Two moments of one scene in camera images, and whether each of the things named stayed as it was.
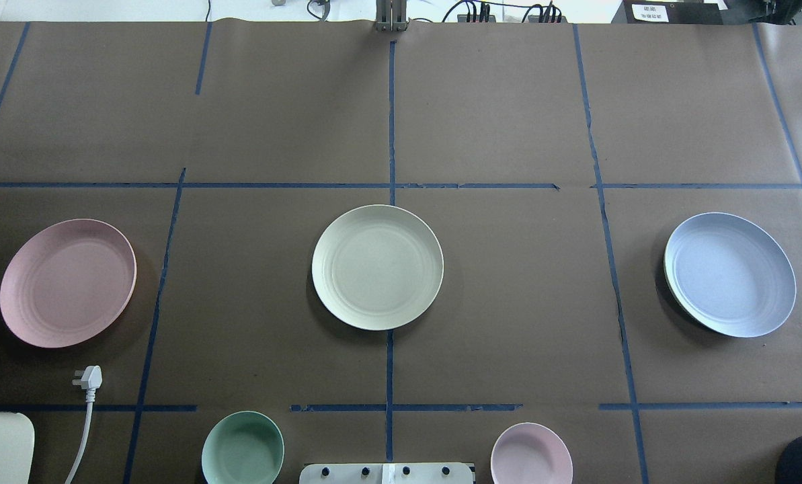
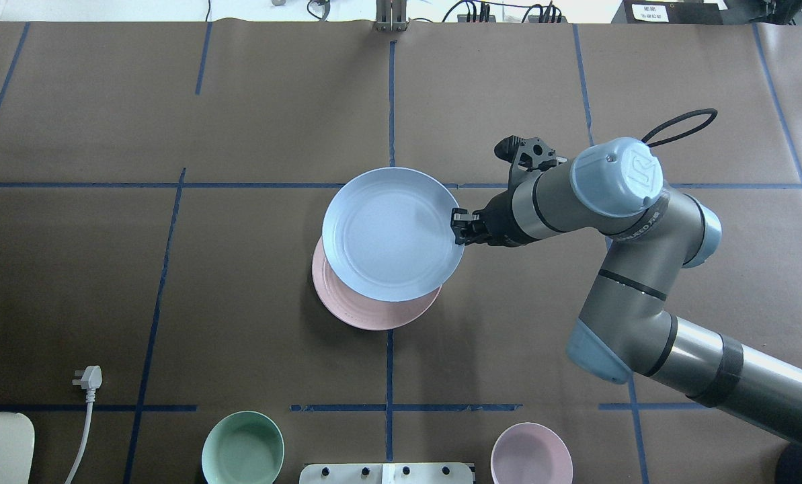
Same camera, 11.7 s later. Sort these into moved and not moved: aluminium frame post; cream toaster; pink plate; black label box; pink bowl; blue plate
Moved: pink plate; blue plate
Not moved: cream toaster; aluminium frame post; pink bowl; black label box
